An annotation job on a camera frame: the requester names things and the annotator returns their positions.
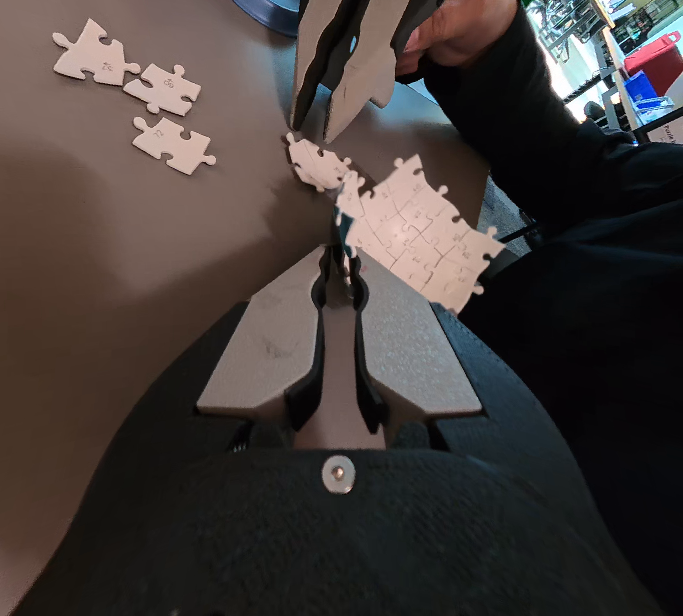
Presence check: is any white puzzle piece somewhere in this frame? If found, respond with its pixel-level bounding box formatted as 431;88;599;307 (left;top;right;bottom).
285;131;327;193
132;116;217;176
52;18;142;87
314;147;354;191
123;63;202;117

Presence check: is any person's dark-clothed torso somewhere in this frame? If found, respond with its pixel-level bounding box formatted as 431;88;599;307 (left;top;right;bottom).
459;146;683;616

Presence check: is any red container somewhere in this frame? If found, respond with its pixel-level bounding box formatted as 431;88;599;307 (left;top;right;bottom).
623;31;683;96

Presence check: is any blue crate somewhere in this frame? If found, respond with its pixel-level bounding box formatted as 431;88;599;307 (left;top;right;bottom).
621;70;674;120

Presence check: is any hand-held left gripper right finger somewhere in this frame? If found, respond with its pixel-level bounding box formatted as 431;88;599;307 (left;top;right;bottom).
349;248;482;435

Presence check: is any person's right hand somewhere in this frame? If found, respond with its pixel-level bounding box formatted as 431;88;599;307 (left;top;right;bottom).
397;0;521;75

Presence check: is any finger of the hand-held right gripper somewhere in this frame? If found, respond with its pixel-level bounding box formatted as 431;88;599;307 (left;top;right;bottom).
323;0;425;145
289;0;351;132

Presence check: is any partly built puzzle ball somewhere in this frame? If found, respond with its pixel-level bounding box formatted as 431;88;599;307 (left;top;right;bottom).
333;154;507;315

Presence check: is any person's right forearm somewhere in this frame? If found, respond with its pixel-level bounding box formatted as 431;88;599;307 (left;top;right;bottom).
422;0;683;232

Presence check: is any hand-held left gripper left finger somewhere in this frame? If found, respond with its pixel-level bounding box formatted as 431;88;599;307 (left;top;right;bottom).
196;244;329;432

